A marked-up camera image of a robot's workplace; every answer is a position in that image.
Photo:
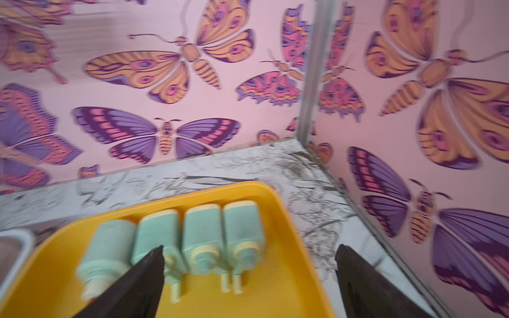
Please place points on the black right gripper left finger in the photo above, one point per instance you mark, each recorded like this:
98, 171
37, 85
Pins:
136, 294

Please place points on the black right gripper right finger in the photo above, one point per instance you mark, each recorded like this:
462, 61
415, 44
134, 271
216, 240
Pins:
367, 293

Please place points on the green sharpener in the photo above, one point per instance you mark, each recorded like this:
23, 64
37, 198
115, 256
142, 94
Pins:
203, 243
244, 238
163, 229
107, 258

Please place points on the yellow plastic storage box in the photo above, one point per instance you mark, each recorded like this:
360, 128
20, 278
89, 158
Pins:
284, 284

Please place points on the white plastic storage box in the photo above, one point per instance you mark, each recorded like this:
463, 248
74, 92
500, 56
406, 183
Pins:
16, 247

